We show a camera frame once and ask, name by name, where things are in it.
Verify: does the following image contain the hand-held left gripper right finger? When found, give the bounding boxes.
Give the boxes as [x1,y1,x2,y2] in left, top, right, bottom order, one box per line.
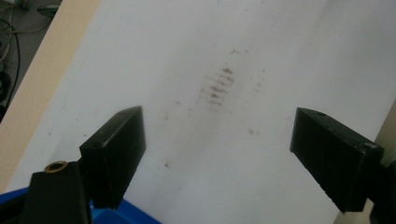
[290,107,385,214]

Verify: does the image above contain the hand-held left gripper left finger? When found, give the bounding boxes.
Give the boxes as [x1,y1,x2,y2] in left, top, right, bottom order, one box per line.
[79,105,147,210]

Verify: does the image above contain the black cable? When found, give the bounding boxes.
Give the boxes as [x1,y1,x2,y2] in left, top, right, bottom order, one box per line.
[0,18,21,108]

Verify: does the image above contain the white cable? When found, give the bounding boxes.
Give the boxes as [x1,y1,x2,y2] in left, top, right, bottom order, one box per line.
[0,6,60,63]

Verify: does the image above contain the blue flat box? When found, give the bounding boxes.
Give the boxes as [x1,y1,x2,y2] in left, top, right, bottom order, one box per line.
[0,186,162,224]

